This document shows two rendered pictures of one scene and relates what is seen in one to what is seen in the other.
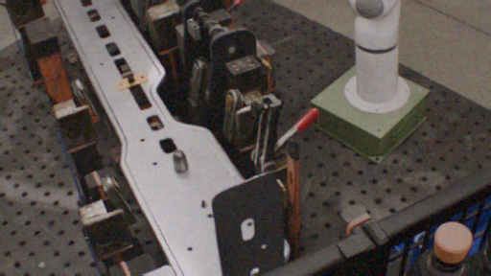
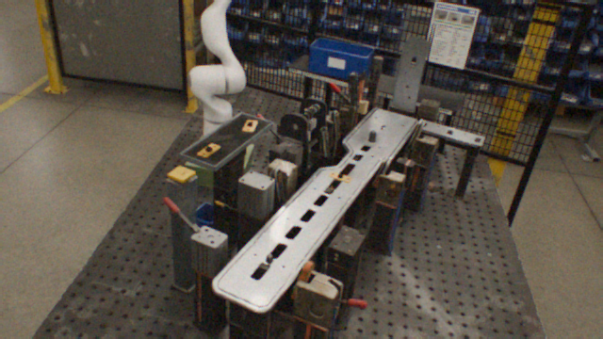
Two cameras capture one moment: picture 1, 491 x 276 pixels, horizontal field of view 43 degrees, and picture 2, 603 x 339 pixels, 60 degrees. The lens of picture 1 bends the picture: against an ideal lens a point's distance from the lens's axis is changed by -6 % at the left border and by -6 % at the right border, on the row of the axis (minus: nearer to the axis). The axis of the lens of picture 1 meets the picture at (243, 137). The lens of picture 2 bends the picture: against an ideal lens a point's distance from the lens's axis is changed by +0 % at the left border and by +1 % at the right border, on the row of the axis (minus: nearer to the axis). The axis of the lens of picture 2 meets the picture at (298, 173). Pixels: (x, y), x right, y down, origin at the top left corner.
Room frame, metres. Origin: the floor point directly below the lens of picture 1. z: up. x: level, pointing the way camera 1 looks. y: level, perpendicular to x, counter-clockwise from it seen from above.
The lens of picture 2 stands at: (2.54, 1.34, 2.03)
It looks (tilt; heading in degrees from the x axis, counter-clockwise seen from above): 32 degrees down; 226
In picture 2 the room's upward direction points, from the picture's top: 6 degrees clockwise
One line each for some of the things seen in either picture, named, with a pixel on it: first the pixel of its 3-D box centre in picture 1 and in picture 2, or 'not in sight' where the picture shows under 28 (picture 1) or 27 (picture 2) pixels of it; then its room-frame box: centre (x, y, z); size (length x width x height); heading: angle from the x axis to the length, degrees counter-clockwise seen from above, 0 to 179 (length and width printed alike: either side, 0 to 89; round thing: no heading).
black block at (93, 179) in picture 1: (113, 218); (399, 191); (0.99, 0.32, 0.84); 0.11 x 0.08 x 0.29; 113
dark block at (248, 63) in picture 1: (247, 131); not in sight; (1.19, -0.01, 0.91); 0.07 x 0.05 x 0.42; 113
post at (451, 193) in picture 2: not in sight; (466, 169); (0.59, 0.38, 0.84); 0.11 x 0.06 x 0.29; 113
